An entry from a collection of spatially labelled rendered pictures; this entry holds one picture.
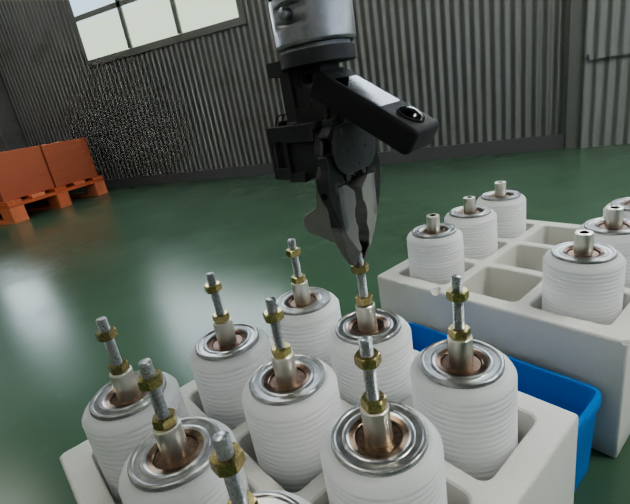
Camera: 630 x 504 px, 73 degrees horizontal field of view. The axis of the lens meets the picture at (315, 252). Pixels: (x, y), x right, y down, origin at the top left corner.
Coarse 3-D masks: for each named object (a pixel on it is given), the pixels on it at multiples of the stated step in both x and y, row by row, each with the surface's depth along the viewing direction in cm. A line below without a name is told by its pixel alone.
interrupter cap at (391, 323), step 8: (352, 312) 52; (376, 312) 51; (384, 312) 51; (392, 312) 50; (344, 320) 51; (352, 320) 50; (384, 320) 49; (392, 320) 49; (400, 320) 48; (336, 328) 49; (344, 328) 49; (352, 328) 49; (384, 328) 48; (392, 328) 47; (400, 328) 47; (344, 336) 47; (352, 336) 47; (360, 336) 47; (376, 336) 46; (384, 336) 46; (392, 336) 46
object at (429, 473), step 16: (432, 432) 33; (320, 448) 34; (432, 448) 32; (336, 464) 32; (416, 464) 30; (432, 464) 31; (336, 480) 31; (352, 480) 30; (368, 480) 30; (384, 480) 30; (400, 480) 30; (416, 480) 30; (432, 480) 31; (336, 496) 32; (352, 496) 30; (368, 496) 30; (384, 496) 29; (400, 496) 29; (416, 496) 30; (432, 496) 31
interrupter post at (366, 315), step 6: (360, 306) 48; (366, 306) 47; (372, 306) 47; (360, 312) 47; (366, 312) 47; (372, 312) 47; (360, 318) 48; (366, 318) 47; (372, 318) 48; (360, 324) 48; (366, 324) 48; (372, 324) 48; (360, 330) 49; (366, 330) 48; (372, 330) 48
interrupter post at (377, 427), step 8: (360, 408) 32; (368, 416) 32; (376, 416) 31; (384, 416) 32; (368, 424) 32; (376, 424) 32; (384, 424) 32; (368, 432) 32; (376, 432) 32; (384, 432) 32; (392, 432) 33; (368, 440) 33; (376, 440) 32; (384, 440) 32
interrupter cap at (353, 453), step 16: (352, 416) 36; (400, 416) 35; (416, 416) 34; (336, 432) 34; (352, 432) 34; (400, 432) 34; (416, 432) 33; (336, 448) 32; (352, 448) 32; (368, 448) 33; (384, 448) 32; (400, 448) 32; (416, 448) 31; (352, 464) 31; (368, 464) 31; (384, 464) 31; (400, 464) 30
